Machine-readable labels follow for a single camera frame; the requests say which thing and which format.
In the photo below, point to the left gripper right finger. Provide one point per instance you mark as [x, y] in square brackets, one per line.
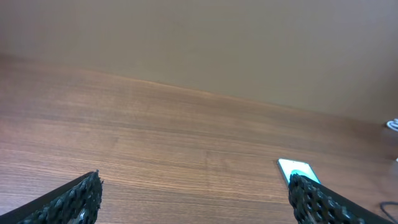
[314, 203]

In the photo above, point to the teal screen smartphone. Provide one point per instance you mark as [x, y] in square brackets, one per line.
[289, 167]

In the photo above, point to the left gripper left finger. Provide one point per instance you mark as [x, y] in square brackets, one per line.
[78, 201]

